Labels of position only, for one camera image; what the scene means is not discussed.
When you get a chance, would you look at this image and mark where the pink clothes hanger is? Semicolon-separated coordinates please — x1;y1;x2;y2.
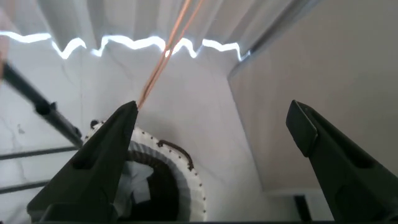
136;0;205;110

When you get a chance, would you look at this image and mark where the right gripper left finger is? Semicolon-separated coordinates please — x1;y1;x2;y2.
26;100;139;222

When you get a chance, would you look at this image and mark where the white laundry basket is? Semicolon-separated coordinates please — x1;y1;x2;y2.
83;119;208;222

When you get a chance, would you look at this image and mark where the white curtain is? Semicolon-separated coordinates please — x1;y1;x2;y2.
0;0;299;62

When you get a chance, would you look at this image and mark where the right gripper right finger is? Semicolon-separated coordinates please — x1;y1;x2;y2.
285;99;398;222

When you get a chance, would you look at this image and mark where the black clothes rack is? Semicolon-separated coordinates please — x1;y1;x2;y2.
0;61;85;195

